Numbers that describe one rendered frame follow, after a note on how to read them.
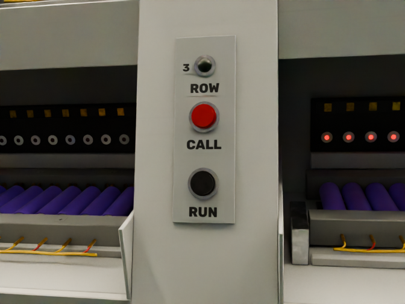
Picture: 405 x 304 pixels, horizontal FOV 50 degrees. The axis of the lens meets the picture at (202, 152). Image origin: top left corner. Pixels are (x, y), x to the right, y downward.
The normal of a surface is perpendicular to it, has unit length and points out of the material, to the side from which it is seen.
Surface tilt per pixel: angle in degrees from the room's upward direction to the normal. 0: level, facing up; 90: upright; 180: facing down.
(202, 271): 90
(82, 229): 112
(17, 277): 22
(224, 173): 90
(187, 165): 90
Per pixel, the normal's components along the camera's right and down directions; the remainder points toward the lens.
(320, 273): -0.05, -0.96
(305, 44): -0.17, 0.29
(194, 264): -0.18, -0.10
